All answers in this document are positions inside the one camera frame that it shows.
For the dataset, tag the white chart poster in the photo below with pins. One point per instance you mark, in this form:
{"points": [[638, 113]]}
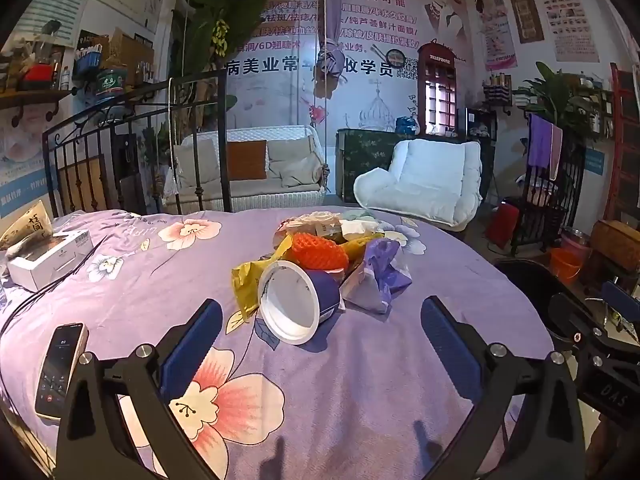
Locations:
{"points": [[565, 15]]}

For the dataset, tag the white purple paper cup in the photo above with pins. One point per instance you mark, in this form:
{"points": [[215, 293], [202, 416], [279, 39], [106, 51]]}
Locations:
{"points": [[290, 305]]}

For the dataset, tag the yellow foam net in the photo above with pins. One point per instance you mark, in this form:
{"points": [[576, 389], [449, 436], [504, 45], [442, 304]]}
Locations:
{"points": [[362, 247]]}

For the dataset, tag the potted green plant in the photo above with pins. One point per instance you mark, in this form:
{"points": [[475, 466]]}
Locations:
{"points": [[545, 95]]}

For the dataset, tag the beige cushion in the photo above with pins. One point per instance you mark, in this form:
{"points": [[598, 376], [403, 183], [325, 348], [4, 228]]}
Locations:
{"points": [[197, 160], [292, 150]]}

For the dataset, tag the white padded armchair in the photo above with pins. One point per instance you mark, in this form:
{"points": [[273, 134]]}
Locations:
{"points": [[420, 180]]}

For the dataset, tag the brown cushion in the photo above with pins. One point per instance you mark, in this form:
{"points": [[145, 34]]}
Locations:
{"points": [[247, 160]]}

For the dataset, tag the red ladder shelf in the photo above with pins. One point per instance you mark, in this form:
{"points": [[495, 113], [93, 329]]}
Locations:
{"points": [[620, 135]]}

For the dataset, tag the white cardboard box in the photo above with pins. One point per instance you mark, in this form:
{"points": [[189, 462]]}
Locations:
{"points": [[45, 265]]}

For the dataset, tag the black metal bed frame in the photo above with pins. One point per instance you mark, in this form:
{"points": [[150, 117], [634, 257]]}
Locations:
{"points": [[225, 160]]}

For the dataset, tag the person's right forearm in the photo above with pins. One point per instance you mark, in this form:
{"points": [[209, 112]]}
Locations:
{"points": [[615, 452]]}

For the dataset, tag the pink wall poster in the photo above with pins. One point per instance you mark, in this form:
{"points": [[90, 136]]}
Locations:
{"points": [[492, 20]]}

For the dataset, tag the small beige pillow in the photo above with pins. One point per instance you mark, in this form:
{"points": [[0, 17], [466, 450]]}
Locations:
{"points": [[300, 174]]}

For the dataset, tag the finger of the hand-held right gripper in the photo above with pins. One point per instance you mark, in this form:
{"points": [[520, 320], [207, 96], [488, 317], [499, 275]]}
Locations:
{"points": [[622, 302], [580, 322]]}

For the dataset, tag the purple towel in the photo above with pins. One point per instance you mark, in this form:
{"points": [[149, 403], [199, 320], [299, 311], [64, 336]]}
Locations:
{"points": [[539, 140]]}

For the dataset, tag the blue crate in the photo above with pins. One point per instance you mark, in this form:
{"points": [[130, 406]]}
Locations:
{"points": [[90, 62]]}

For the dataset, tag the yellow plastic wrapper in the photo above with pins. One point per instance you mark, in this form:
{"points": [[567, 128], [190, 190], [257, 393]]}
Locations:
{"points": [[245, 285]]}

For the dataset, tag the wooden wall shelf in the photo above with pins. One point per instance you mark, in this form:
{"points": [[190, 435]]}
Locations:
{"points": [[35, 96]]}

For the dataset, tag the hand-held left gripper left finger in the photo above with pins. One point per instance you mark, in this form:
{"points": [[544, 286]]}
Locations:
{"points": [[192, 345]]}

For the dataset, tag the brown scroll poster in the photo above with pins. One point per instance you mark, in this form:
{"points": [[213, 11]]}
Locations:
{"points": [[522, 5]]}

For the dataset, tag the orange foam net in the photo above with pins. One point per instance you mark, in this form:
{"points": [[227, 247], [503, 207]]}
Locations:
{"points": [[320, 255]]}

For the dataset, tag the green floral cabinet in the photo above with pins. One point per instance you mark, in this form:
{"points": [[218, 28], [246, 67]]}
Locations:
{"points": [[367, 160]]}

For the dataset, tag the orange bucket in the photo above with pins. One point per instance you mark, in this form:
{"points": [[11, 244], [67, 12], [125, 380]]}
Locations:
{"points": [[565, 265]]}

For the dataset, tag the large banana plant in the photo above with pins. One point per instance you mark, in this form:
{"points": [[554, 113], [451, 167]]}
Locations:
{"points": [[220, 0]]}

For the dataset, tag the purple plastic wrapper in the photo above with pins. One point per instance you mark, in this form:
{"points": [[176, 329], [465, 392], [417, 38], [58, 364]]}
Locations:
{"points": [[380, 270]]}

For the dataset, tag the blue wall poster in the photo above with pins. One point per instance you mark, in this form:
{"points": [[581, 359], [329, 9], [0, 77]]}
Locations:
{"points": [[20, 175]]}

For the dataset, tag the red pouch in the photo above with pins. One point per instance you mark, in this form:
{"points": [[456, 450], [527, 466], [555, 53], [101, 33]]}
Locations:
{"points": [[39, 72]]}

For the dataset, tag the pink basin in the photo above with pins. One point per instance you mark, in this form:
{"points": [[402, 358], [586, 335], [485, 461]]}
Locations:
{"points": [[575, 250]]}

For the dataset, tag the large wall poster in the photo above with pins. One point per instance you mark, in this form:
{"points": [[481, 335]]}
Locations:
{"points": [[280, 70]]}

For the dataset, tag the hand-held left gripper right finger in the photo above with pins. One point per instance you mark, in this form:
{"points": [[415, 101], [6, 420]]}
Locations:
{"points": [[450, 345]]}

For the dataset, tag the purple floral blanket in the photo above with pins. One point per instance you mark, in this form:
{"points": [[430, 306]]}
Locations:
{"points": [[350, 360]]}

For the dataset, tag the green bucket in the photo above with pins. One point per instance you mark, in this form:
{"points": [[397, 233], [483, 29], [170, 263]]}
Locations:
{"points": [[111, 82]]}

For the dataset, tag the smartphone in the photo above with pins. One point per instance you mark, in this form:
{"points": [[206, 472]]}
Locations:
{"points": [[57, 370]]}

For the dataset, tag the white green carton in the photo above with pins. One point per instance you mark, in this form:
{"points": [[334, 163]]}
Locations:
{"points": [[330, 231]]}

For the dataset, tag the red telephone booth cabinet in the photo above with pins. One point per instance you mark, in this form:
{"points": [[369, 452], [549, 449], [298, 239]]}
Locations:
{"points": [[437, 60]]}

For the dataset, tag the teal paper towel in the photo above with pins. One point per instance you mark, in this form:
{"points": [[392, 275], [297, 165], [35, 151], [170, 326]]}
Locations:
{"points": [[357, 214]]}

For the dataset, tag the brown cardboard box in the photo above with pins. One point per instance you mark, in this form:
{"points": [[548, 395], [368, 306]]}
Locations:
{"points": [[132, 55]]}

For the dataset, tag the black metal rack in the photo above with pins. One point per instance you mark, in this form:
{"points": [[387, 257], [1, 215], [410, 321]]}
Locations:
{"points": [[570, 185]]}

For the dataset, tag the white wicker sofa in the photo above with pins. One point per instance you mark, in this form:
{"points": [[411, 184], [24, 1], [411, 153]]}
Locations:
{"points": [[250, 200]]}

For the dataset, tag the kraft paper bag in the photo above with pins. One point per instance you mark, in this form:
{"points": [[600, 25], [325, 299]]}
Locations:
{"points": [[30, 225]]}

